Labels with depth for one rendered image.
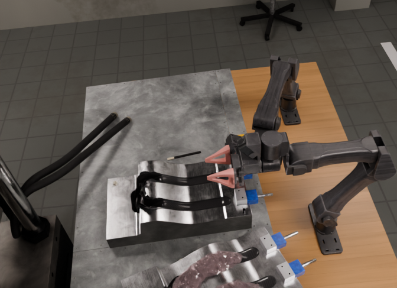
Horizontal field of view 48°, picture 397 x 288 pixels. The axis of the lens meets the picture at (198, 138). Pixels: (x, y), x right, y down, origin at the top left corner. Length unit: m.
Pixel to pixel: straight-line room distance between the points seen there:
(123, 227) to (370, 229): 0.85
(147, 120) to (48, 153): 1.27
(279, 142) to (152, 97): 1.01
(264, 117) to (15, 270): 1.00
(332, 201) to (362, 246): 0.23
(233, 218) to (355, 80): 2.11
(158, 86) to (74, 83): 1.53
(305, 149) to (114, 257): 0.75
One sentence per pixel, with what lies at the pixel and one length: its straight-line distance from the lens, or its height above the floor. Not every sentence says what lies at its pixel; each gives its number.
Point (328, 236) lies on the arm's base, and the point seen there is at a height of 0.81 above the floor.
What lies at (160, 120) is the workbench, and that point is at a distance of 1.95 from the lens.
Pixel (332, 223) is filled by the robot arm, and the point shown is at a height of 0.91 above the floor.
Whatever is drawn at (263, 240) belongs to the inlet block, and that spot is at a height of 0.88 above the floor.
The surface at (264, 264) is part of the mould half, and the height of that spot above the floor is 0.85.
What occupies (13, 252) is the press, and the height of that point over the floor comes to 0.78.
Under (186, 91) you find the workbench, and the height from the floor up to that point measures 0.80.
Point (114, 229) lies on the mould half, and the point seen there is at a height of 0.86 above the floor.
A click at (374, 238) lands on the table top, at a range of 1.65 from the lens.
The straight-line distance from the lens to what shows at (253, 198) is 1.54.
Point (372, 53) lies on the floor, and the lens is 3.71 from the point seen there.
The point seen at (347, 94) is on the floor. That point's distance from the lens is 3.31.
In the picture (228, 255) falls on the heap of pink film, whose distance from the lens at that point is 1.44.
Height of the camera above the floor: 2.18
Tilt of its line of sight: 48 degrees down
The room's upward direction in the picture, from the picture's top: 6 degrees counter-clockwise
